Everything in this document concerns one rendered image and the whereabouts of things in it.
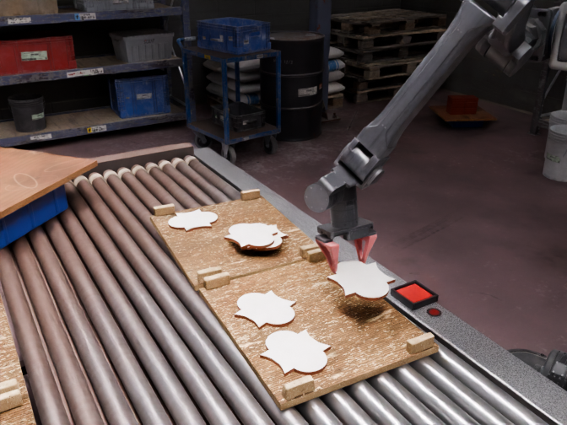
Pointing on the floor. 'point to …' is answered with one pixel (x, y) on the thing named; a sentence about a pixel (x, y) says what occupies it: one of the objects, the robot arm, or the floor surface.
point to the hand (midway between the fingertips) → (348, 265)
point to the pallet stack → (381, 49)
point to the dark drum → (294, 84)
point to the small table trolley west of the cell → (205, 131)
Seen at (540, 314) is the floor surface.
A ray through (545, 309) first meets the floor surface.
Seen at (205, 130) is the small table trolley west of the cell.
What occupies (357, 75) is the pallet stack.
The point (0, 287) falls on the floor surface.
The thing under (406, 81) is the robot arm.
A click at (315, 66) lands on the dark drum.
